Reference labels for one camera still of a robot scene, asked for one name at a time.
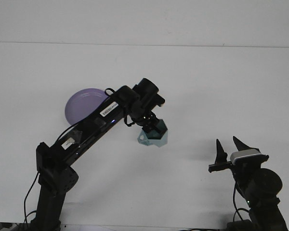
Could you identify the pale blue hexagonal cup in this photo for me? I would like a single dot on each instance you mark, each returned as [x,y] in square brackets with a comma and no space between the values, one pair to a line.
[156,139]

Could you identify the pale purple round plate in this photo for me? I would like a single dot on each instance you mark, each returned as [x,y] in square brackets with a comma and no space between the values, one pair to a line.
[79,106]

